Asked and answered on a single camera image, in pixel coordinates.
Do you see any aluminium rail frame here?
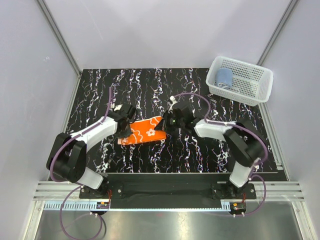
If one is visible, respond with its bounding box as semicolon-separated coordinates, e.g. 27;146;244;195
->
33;181;304;213

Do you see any orange white patterned towel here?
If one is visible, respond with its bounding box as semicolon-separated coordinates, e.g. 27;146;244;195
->
117;116;167;146

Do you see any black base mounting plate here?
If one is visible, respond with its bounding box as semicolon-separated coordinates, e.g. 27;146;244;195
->
79;173;257;200

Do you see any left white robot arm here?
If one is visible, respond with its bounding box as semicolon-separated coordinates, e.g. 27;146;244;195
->
46;103;136;198

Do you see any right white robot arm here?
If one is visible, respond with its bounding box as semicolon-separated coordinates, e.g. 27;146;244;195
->
154;99;268;199

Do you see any white plastic basket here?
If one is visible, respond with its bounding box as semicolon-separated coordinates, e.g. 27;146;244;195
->
205;56;274;107

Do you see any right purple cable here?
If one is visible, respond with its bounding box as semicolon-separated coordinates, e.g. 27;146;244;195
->
172;92;268;218

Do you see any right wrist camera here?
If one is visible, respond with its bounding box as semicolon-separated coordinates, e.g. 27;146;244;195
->
168;95;178;112

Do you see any light blue towel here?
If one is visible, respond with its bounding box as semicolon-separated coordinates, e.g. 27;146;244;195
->
215;68;233;89

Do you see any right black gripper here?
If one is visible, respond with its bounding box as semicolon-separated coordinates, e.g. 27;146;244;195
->
154;110;185;133

